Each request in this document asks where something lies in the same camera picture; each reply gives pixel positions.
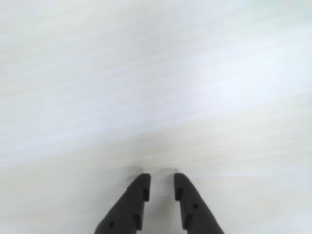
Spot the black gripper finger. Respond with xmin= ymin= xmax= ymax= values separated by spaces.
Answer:
xmin=94 ymin=173 xmax=152 ymax=234
xmin=173 ymin=173 xmax=225 ymax=234

